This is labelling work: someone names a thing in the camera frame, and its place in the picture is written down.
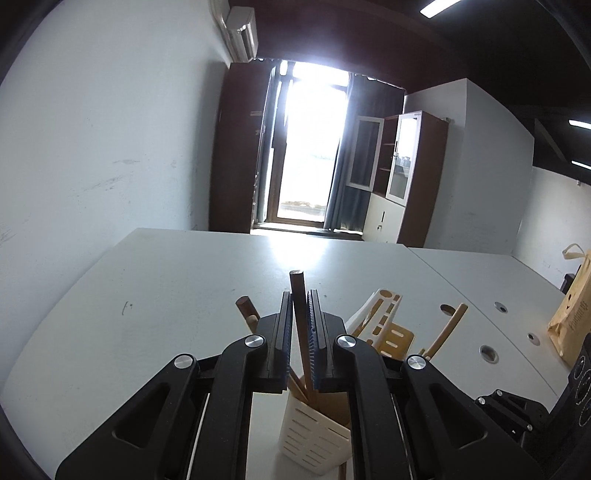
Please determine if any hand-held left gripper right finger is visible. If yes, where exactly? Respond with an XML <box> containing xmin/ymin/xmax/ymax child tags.
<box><xmin>307</xmin><ymin>288</ymin><xmax>546</xmax><ymax>480</ymax></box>

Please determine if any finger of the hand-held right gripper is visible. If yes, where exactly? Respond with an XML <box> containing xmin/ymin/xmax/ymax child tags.
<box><xmin>475</xmin><ymin>389</ymin><xmax>551</xmax><ymax>433</ymax></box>

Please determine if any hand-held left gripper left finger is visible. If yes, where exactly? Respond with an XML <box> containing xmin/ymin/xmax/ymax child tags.
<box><xmin>55</xmin><ymin>291</ymin><xmax>294</xmax><ymax>480</ymax></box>

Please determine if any dark brown single chopstick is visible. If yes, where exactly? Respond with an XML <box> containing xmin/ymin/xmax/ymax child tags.
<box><xmin>289</xmin><ymin>270</ymin><xmax>315</xmax><ymax>394</ymax></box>

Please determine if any cream plastic utensil holder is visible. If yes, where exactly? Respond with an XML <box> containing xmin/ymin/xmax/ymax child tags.
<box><xmin>279</xmin><ymin>288</ymin><xmax>417</xmax><ymax>477</ymax></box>

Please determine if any brown paper bag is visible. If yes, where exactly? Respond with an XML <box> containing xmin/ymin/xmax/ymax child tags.
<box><xmin>547</xmin><ymin>243</ymin><xmax>591</xmax><ymax>368</ymax></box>

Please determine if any brown glass-door cabinet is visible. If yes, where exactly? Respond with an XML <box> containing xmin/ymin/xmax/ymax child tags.
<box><xmin>346</xmin><ymin>110</ymin><xmax>450</xmax><ymax>246</ymax></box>

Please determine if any bright glass balcony door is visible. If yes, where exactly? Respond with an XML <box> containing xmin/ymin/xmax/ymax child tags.
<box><xmin>265</xmin><ymin>61</ymin><xmax>352</xmax><ymax>228</ymax></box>

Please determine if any dark wooden wardrobe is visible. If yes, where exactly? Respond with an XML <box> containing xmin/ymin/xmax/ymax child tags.
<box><xmin>209</xmin><ymin>61</ymin><xmax>279</xmax><ymax>234</ymax></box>

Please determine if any white air conditioner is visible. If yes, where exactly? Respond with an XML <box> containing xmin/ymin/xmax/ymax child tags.
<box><xmin>222</xmin><ymin>6</ymin><xmax>259</xmax><ymax>63</ymax></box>

